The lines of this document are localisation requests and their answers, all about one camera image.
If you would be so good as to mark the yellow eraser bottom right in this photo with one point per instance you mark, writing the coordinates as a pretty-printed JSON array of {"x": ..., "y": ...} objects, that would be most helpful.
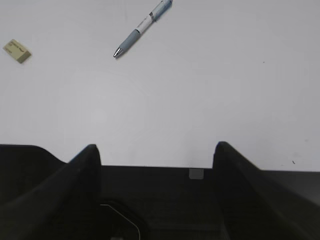
[{"x": 17, "y": 51}]

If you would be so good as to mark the blue grip white pen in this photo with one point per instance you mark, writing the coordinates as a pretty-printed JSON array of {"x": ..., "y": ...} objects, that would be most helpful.
[{"x": 134, "y": 36}]

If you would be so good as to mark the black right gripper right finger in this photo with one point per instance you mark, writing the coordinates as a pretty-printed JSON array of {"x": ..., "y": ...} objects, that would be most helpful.
[{"x": 261, "y": 204}]

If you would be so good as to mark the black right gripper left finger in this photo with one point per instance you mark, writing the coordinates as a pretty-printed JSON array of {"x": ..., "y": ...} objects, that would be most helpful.
[{"x": 44, "y": 198}]

